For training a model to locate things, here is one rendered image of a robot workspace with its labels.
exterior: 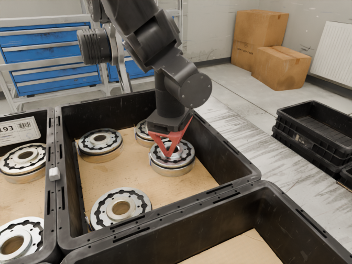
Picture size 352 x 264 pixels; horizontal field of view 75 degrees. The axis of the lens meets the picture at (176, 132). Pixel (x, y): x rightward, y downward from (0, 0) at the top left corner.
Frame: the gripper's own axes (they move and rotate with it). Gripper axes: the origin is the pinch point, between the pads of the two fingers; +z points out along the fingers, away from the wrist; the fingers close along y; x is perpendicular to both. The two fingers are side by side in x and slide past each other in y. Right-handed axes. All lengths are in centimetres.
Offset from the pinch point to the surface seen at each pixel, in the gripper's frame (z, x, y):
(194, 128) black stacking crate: -2.6, -3.5, 5.2
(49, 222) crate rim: -6.1, 5.7, -27.1
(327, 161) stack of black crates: 39, -52, 61
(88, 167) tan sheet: 3.9, 16.9, -8.8
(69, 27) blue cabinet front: 2, 142, 126
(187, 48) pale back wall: 57, 95, 302
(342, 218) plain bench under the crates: 17.6, -40.8, 8.8
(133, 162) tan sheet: 4.0, 8.2, -3.4
